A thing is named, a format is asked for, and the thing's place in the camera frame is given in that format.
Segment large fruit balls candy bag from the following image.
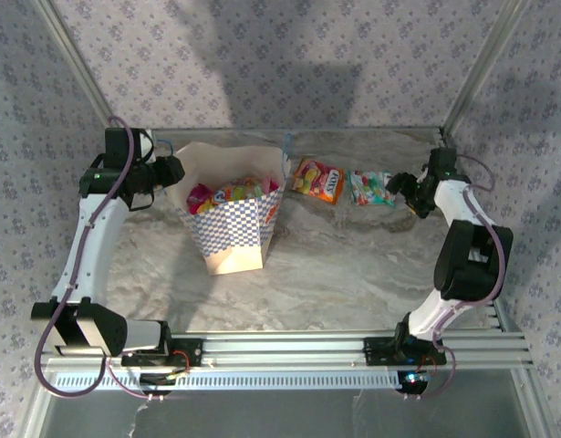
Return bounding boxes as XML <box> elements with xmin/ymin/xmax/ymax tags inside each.
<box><xmin>201</xmin><ymin>175</ymin><xmax>281</xmax><ymax>214</ymax></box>

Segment aluminium frame leg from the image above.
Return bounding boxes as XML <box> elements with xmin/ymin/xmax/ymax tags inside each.
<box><xmin>18</xmin><ymin>367</ymin><xmax>57</xmax><ymax>438</ymax></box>
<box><xmin>510</xmin><ymin>367</ymin><xmax>557</xmax><ymax>438</ymax></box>

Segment green white candy pack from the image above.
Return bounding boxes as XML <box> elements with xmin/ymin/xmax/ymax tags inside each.
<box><xmin>347</xmin><ymin>169</ymin><xmax>399</xmax><ymax>209</ymax></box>

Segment white slotted cable duct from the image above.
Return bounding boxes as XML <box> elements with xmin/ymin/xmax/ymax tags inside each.
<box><xmin>54</xmin><ymin>371</ymin><xmax>402</xmax><ymax>391</ymax></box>

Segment aluminium frame post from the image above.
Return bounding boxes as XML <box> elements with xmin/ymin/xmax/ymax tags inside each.
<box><xmin>31</xmin><ymin>0</ymin><xmax>126</xmax><ymax>136</ymax></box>
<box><xmin>441</xmin><ymin>0</ymin><xmax>533</xmax><ymax>136</ymax></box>

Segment purple pink snack pack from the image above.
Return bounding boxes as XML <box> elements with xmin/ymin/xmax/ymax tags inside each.
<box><xmin>186</xmin><ymin>182</ymin><xmax>213</xmax><ymax>214</ymax></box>

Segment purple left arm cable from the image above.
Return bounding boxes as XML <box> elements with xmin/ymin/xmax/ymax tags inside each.
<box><xmin>33</xmin><ymin>115</ymin><xmax>194</xmax><ymax>403</ymax></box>

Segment white paper bag blue checks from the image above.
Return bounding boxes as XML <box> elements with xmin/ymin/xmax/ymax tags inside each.
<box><xmin>154</xmin><ymin>132</ymin><xmax>294</xmax><ymax>276</ymax></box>

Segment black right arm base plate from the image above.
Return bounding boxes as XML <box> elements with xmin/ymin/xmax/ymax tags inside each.
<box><xmin>364</xmin><ymin>336</ymin><xmax>448</xmax><ymax>367</ymax></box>

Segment thin aluminium frame rail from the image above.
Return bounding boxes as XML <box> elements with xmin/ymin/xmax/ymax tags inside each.
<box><xmin>147</xmin><ymin>126</ymin><xmax>445</xmax><ymax>136</ymax></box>

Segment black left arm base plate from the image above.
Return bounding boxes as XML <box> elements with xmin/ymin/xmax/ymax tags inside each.
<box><xmin>122</xmin><ymin>344</ymin><xmax>203</xmax><ymax>369</ymax></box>

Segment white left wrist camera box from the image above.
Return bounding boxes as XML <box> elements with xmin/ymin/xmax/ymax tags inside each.
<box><xmin>138</xmin><ymin>129</ymin><xmax>157</xmax><ymax>162</ymax></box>

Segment wide aluminium base rail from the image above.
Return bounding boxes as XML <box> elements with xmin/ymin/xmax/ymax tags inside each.
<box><xmin>170</xmin><ymin>330</ymin><xmax>535</xmax><ymax>370</ymax></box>

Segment orange Fox's candy pack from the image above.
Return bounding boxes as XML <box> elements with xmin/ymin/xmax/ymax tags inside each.
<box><xmin>292</xmin><ymin>157</ymin><xmax>346</xmax><ymax>205</ymax></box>

